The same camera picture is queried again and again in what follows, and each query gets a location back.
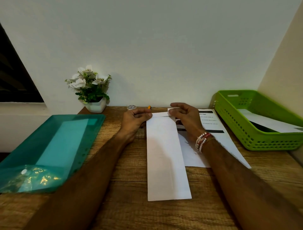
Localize person's right hand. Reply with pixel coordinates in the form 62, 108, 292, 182
168, 102, 206, 142

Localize person's left hand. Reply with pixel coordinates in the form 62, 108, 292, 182
118, 108, 153, 143

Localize long white envelope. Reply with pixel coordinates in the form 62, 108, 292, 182
146, 111, 192, 202

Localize person's right forearm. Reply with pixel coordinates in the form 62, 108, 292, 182
201, 139, 303, 230

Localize person's left forearm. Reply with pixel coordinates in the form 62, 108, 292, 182
24, 133, 137, 230

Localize printed white paper sheet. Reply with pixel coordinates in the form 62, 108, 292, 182
167, 108, 252, 169

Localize white flower plant in pot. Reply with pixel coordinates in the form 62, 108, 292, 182
65, 64, 112, 114

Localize green plastic basket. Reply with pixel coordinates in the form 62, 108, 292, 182
214, 90, 303, 151

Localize teal translucent plastic folder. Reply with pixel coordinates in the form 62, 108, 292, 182
0, 114, 106, 194

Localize white paper with dark stripe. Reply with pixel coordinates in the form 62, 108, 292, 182
237, 109, 303, 133

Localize dark window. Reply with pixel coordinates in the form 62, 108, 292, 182
0, 22, 45, 103

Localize red and white beaded bracelets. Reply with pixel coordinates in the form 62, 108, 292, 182
195, 132, 215, 153

